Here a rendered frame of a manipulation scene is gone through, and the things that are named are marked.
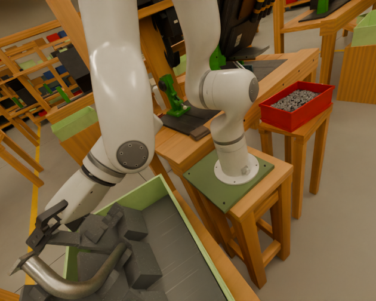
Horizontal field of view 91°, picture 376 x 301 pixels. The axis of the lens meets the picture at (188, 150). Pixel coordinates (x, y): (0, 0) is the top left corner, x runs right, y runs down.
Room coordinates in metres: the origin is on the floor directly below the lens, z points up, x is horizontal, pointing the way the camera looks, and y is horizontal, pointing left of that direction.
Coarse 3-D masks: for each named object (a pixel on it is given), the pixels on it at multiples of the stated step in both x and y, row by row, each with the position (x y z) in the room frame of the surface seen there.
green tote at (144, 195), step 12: (156, 180) 0.61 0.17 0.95; (132, 192) 0.58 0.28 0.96; (144, 192) 0.59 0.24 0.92; (156, 192) 0.60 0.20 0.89; (168, 192) 0.50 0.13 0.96; (108, 204) 0.57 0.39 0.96; (120, 204) 0.57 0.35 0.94; (132, 204) 0.57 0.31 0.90; (144, 204) 0.58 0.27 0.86; (192, 228) 0.32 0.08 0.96; (72, 252) 0.43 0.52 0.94; (204, 252) 0.24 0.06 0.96; (72, 264) 0.39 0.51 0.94; (72, 276) 0.35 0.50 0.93; (216, 276) 0.18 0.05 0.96; (228, 300) 0.13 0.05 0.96
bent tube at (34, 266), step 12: (120, 252) 0.33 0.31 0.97; (24, 264) 0.25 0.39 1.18; (36, 264) 0.25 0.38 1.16; (108, 264) 0.28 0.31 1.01; (36, 276) 0.23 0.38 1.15; (48, 276) 0.23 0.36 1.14; (96, 276) 0.25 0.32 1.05; (108, 276) 0.26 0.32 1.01; (48, 288) 0.21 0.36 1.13; (60, 288) 0.21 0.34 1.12; (72, 288) 0.21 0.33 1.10; (84, 288) 0.21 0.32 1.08; (96, 288) 0.22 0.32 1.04
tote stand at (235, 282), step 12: (180, 204) 0.57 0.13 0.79; (192, 216) 0.48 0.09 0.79; (204, 228) 0.41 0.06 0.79; (204, 240) 0.37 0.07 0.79; (216, 252) 0.31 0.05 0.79; (216, 264) 0.27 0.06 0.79; (228, 264) 0.26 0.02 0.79; (228, 276) 0.23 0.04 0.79; (240, 276) 0.22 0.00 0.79; (228, 288) 0.20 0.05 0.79; (240, 288) 0.19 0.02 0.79; (240, 300) 0.16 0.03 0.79; (252, 300) 0.15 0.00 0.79
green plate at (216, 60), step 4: (216, 48) 1.22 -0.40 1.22; (216, 52) 1.22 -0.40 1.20; (220, 52) 1.23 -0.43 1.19; (212, 56) 1.25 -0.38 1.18; (216, 56) 1.22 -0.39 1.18; (220, 56) 1.23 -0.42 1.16; (212, 60) 1.25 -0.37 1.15; (216, 60) 1.22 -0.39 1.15; (220, 60) 1.22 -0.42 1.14; (224, 60) 1.24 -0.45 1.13; (212, 64) 1.24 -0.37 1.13; (216, 64) 1.22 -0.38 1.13; (220, 64) 1.22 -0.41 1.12; (224, 64) 1.24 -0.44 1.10; (212, 68) 1.24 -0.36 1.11; (216, 68) 1.21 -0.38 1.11
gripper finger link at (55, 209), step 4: (64, 200) 0.27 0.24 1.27; (56, 204) 0.26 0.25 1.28; (60, 204) 0.26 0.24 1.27; (64, 204) 0.26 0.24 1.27; (52, 208) 0.25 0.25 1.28; (56, 208) 0.25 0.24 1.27; (60, 208) 0.25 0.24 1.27; (64, 208) 0.26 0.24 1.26; (44, 212) 0.24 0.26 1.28; (48, 212) 0.24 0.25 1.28; (52, 212) 0.24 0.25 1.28; (56, 212) 0.25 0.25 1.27; (40, 216) 0.24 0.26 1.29; (44, 216) 0.24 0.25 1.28; (48, 216) 0.24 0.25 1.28; (52, 216) 0.24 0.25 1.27; (36, 220) 0.24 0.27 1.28; (40, 220) 0.23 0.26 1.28; (44, 220) 0.23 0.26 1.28; (48, 220) 0.24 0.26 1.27; (36, 224) 0.24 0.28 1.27; (40, 224) 0.23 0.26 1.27; (44, 224) 0.23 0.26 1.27; (40, 228) 0.23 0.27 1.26
